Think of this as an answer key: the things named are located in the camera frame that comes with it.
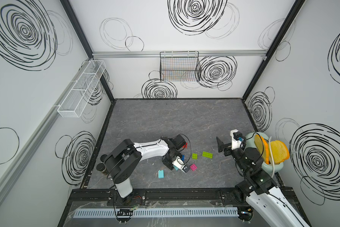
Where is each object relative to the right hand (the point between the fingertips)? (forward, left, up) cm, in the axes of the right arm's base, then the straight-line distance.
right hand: (227, 136), depth 73 cm
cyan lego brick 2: (-13, +27, -13) cm, 32 cm away
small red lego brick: (0, +21, -13) cm, 25 cm away
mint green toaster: (+1, -15, -8) cm, 17 cm away
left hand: (-5, +27, -22) cm, 35 cm away
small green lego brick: (-3, +15, -20) cm, 25 cm away
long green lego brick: (-1, +7, -22) cm, 23 cm away
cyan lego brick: (-14, +35, -21) cm, 43 cm away
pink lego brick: (-10, +16, -20) cm, 28 cm away
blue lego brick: (-7, +23, -14) cm, 27 cm away
